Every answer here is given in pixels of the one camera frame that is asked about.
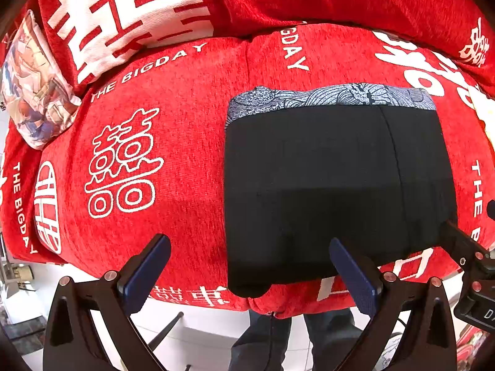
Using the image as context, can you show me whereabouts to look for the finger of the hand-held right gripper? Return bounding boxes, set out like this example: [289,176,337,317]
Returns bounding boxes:
[439,220,495,283]

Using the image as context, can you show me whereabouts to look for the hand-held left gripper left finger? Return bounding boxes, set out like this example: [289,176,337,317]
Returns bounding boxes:
[42,234,173,371]

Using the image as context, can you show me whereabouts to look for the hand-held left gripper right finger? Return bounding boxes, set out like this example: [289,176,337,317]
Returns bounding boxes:
[329,237,458,371]

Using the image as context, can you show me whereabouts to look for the black pants with patterned waistband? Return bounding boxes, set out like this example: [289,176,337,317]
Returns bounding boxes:
[223,82,459,299]

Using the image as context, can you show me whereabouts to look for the red patterned cloth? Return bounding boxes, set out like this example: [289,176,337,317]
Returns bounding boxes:
[455,324,490,365]

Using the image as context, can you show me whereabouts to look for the black metal rod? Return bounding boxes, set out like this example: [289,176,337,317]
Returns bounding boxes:
[149,311,185,353]

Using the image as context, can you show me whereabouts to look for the person's legs in dark trousers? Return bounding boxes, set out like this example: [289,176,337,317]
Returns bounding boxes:
[228,305,361,371]

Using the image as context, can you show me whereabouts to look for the red printed sofa cover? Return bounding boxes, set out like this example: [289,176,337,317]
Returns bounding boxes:
[0,23,495,319]

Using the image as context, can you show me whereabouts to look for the colourful printed cushion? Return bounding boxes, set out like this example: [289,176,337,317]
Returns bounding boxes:
[0,10,83,151]

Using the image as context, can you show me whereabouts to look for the red and white printed pillow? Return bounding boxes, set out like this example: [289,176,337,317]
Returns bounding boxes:
[37,0,216,86]

